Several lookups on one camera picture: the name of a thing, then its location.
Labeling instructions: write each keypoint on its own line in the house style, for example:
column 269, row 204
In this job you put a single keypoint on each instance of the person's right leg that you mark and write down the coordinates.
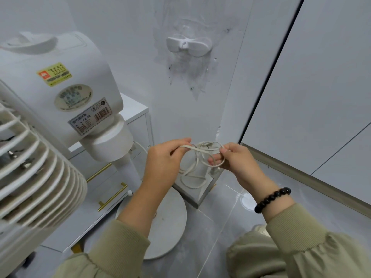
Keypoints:
column 249, row 257

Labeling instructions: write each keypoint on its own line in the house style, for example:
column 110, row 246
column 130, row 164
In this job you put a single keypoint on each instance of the white shoe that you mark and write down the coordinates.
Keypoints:
column 261, row 229

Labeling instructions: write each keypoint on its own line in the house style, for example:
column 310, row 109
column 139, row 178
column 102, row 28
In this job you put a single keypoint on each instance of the person's left forearm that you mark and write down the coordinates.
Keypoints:
column 127, row 243

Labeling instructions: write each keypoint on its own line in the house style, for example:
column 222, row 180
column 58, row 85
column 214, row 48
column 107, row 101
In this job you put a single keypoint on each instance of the person's right forearm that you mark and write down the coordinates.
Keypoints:
column 304, row 246

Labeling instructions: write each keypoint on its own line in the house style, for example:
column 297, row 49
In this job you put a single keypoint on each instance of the person's left hand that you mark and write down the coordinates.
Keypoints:
column 162, row 165

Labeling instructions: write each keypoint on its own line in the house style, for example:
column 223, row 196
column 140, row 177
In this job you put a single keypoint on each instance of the white fan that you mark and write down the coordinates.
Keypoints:
column 87, row 78

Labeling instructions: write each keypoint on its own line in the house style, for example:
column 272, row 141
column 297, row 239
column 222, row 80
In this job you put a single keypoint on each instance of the white nightstand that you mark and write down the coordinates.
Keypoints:
column 134, row 108

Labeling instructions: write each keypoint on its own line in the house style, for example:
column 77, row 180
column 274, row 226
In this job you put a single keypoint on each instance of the white wardrobe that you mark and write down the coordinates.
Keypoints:
column 318, row 98

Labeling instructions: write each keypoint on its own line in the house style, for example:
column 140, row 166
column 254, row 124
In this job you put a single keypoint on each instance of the white wall hook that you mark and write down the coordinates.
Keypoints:
column 198, row 47

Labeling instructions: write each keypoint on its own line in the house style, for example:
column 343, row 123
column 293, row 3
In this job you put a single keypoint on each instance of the person's right hand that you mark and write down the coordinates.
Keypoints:
column 240, row 165

